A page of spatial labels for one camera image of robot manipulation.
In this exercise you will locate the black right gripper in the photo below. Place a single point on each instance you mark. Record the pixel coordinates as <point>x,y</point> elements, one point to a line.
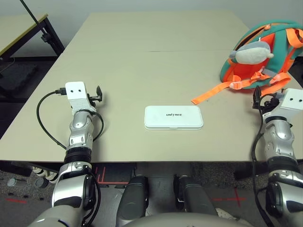
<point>272,100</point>

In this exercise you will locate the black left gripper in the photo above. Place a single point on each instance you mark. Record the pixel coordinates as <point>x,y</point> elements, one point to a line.
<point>91,98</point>

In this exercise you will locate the grey plush shark toy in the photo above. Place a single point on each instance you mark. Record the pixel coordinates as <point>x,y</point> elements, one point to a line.
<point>253,54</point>

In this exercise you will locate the green and orange backpack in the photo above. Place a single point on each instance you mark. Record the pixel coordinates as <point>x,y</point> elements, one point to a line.
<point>279,47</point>

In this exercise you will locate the white Unitree pencil case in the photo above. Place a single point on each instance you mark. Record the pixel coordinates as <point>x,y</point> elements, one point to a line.
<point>174,118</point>

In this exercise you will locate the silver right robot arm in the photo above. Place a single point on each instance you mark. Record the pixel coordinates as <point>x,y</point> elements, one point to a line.
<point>280,139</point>

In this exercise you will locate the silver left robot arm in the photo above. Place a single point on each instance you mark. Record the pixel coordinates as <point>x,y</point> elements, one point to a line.
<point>78,137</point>

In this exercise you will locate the black clamp on table leg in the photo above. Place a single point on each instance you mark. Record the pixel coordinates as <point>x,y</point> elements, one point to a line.
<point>45,37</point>

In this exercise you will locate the dark foam floor mat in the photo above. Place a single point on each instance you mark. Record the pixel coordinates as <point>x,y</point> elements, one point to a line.
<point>16,78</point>

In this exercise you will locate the white ribbed coil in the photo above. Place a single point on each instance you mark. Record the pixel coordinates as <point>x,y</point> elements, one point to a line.
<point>45,175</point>

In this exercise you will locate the grey caster wheel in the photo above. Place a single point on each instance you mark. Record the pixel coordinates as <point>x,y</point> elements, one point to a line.
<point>40,183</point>
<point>11,182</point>

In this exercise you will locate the thin black pole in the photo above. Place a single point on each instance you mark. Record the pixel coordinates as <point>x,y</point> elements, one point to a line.
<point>28,11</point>

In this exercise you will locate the dark grey robot left thigh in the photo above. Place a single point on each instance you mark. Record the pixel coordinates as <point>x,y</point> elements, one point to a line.
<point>132,198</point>

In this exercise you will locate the dark grey robot thigh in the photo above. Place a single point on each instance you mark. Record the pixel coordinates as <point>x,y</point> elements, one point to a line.
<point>194,196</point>
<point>132,198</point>

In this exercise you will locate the black table foot bar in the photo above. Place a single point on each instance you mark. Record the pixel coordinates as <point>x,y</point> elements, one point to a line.
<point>14,169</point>

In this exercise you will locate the dark grey robot right thigh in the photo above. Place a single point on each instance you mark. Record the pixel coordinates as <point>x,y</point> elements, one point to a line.
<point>194,196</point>

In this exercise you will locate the white perforated shoe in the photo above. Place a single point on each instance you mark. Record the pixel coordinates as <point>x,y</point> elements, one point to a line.
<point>225,214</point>

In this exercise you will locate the grey robot torso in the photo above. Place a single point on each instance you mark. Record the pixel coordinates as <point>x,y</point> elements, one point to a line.
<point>180,222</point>

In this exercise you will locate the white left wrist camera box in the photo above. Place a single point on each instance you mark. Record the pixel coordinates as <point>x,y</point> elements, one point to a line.
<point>75,91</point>

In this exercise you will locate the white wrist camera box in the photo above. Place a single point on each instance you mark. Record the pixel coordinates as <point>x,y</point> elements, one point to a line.
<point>75,91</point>
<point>292,101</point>

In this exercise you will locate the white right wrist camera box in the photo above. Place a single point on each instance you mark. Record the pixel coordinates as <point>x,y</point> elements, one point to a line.
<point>292,101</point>

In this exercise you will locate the side table with black frame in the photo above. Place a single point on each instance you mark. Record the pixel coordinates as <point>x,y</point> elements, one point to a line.
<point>16,30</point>

